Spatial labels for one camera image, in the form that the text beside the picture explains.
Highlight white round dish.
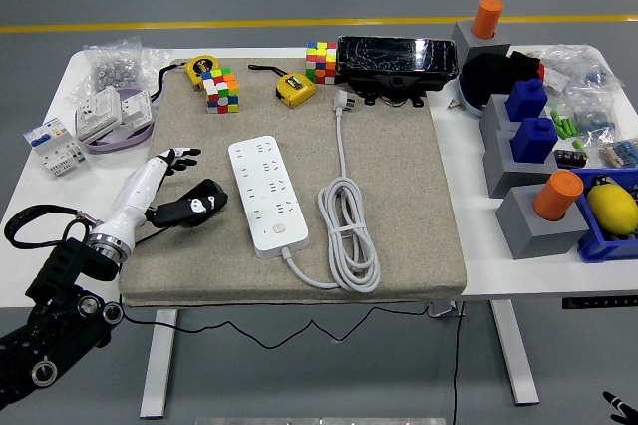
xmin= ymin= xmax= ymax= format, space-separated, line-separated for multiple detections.
xmin=457 ymin=73 xmax=492 ymax=120

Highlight multicolour puzzle cube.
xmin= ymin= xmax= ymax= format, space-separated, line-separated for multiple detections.
xmin=305 ymin=41 xmax=339 ymax=86
xmin=200 ymin=67 xmax=241 ymax=115

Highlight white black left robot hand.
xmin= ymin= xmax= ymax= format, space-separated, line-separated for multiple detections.
xmin=97 ymin=147 xmax=218 ymax=247

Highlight white table leg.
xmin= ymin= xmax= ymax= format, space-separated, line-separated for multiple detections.
xmin=139 ymin=308 xmax=179 ymax=420
xmin=490 ymin=299 xmax=540 ymax=406

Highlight grey-brown mat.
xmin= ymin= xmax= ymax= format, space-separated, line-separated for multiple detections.
xmin=118 ymin=56 xmax=469 ymax=307

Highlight white power strip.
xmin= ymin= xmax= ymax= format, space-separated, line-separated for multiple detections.
xmin=227 ymin=135 xmax=310 ymax=260

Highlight black component pack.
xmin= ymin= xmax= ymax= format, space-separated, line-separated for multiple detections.
xmin=554 ymin=148 xmax=588 ymax=171

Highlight large clear bag blue parts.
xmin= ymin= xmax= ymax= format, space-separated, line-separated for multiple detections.
xmin=527 ymin=44 xmax=624 ymax=95

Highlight black table control panel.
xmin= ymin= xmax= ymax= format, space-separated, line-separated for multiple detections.
xmin=561 ymin=296 xmax=638 ymax=310

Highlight orange cylinder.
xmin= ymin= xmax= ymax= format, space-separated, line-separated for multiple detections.
xmin=471 ymin=0 xmax=504 ymax=41
xmin=532 ymin=170 xmax=585 ymax=222

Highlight black cloth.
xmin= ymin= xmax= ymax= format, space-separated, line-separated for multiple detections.
xmin=461 ymin=50 xmax=543 ymax=110

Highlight yellow lemon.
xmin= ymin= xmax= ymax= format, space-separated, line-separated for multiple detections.
xmin=586 ymin=184 xmax=638 ymax=234

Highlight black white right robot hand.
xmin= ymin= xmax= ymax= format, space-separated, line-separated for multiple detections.
xmin=601 ymin=390 xmax=638 ymax=425

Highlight green plastic anchors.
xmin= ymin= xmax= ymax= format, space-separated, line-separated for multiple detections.
xmin=550 ymin=109 xmax=585 ymax=151

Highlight blue plastic bin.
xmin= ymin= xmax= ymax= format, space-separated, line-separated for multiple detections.
xmin=567 ymin=167 xmax=638 ymax=264

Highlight black cracked-screen device with bracket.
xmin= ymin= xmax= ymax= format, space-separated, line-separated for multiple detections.
xmin=336 ymin=35 xmax=459 ymax=110

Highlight white blue circuit breaker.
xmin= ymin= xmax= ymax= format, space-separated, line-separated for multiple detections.
xmin=23 ymin=117 xmax=87 ymax=179

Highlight white power strip cable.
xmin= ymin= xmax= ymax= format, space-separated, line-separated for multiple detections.
xmin=281 ymin=87 xmax=382 ymax=293

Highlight black plug adapter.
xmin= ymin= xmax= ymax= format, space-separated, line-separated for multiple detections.
xmin=190 ymin=178 xmax=230 ymax=220

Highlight clear bag of metal nuts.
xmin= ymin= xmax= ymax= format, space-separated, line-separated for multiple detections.
xmin=69 ymin=36 xmax=160 ymax=102

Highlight thin black adapter cord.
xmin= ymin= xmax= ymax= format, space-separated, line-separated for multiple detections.
xmin=119 ymin=232 xmax=435 ymax=349

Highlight yellow tape measure dark window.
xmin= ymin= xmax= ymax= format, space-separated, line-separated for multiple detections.
xmin=247 ymin=63 xmax=318 ymax=110

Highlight grey block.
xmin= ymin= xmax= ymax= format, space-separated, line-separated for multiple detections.
xmin=479 ymin=94 xmax=522 ymax=140
xmin=451 ymin=20 xmax=513 ymax=65
xmin=481 ymin=129 xmax=559 ymax=200
xmin=495 ymin=184 xmax=591 ymax=261

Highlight clear bag blue connectors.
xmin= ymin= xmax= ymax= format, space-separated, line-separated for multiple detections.
xmin=567 ymin=90 xmax=619 ymax=145

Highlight white wall socket panel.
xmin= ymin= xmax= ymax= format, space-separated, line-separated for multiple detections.
xmin=118 ymin=89 xmax=154 ymax=128
xmin=74 ymin=85 xmax=124 ymax=143

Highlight yellow tape measure black print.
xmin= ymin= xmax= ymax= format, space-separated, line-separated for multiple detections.
xmin=149 ymin=55 xmax=222 ymax=102

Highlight clear bag beige blue terminals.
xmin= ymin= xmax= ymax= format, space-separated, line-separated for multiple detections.
xmin=597 ymin=138 xmax=638 ymax=170

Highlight black hanging power cable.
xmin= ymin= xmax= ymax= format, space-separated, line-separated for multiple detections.
xmin=451 ymin=314 xmax=463 ymax=425

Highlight grey under-table box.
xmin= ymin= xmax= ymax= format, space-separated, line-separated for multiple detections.
xmin=426 ymin=300 xmax=466 ymax=319

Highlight blue plastic block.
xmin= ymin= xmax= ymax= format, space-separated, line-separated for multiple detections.
xmin=509 ymin=117 xmax=558 ymax=165
xmin=504 ymin=78 xmax=549 ymax=123

